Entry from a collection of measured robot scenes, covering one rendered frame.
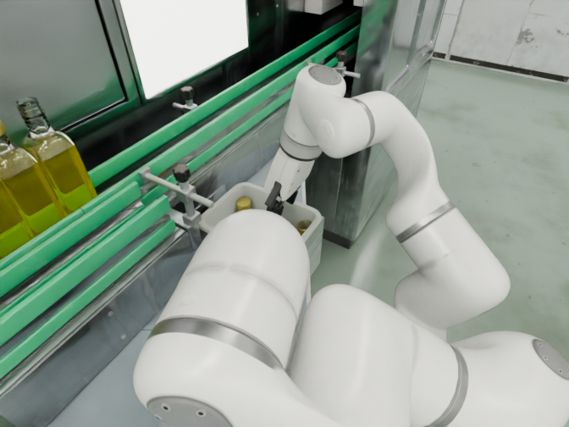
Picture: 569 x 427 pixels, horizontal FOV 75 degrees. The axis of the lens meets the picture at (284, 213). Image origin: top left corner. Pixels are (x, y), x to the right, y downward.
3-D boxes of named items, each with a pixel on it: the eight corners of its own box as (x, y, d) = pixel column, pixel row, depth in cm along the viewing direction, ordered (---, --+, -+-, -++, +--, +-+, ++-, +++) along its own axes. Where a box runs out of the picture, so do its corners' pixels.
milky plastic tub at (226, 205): (244, 206, 94) (241, 179, 89) (323, 240, 86) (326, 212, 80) (198, 250, 84) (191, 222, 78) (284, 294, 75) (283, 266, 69)
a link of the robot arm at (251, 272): (304, 313, 42) (323, 202, 32) (275, 440, 32) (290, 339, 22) (222, 294, 43) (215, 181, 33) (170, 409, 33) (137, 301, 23)
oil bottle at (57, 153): (94, 217, 73) (47, 118, 59) (113, 228, 71) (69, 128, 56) (69, 235, 70) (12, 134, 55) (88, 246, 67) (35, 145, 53)
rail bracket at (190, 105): (185, 130, 98) (175, 80, 89) (205, 136, 96) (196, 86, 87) (174, 136, 96) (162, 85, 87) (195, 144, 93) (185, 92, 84)
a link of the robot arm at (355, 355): (388, 356, 41) (383, 545, 29) (198, 243, 36) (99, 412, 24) (458, 321, 35) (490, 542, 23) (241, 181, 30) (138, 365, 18)
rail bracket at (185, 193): (157, 197, 77) (141, 146, 68) (222, 228, 70) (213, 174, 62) (146, 206, 75) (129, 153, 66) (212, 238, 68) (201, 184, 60)
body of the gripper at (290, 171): (299, 116, 67) (285, 162, 75) (267, 142, 61) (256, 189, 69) (334, 137, 65) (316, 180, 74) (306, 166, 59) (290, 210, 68)
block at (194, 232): (171, 225, 81) (164, 201, 76) (205, 242, 77) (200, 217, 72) (159, 235, 78) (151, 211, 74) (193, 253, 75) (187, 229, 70)
